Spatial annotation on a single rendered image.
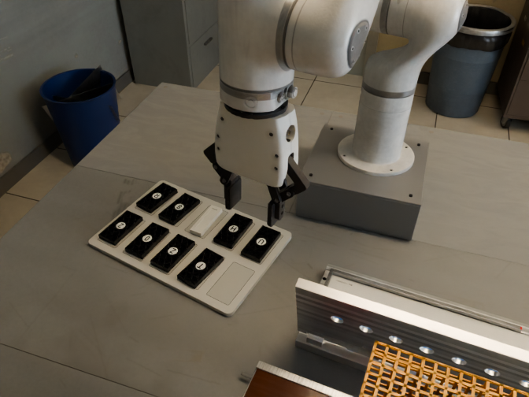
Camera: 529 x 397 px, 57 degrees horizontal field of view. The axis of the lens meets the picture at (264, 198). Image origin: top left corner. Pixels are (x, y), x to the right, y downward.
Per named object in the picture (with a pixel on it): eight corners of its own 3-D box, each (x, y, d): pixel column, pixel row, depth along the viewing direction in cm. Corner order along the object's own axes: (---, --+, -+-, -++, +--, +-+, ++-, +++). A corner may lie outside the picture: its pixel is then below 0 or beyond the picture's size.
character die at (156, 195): (177, 192, 127) (177, 188, 126) (150, 213, 121) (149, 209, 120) (164, 185, 129) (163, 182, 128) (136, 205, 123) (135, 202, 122)
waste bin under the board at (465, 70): (485, 95, 348) (514, 7, 308) (486, 128, 316) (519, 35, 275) (421, 86, 359) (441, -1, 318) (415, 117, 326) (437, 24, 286)
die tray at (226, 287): (293, 235, 116) (293, 233, 116) (230, 318, 99) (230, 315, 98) (161, 182, 132) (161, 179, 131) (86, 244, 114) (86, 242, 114)
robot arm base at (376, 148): (353, 128, 134) (364, 63, 122) (423, 148, 126) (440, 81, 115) (325, 161, 121) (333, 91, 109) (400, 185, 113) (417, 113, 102)
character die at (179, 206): (200, 203, 124) (199, 199, 123) (173, 225, 118) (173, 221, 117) (185, 196, 126) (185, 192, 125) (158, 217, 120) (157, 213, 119)
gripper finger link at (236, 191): (242, 160, 66) (242, 199, 70) (222, 153, 67) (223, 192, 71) (228, 172, 64) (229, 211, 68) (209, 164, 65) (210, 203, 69)
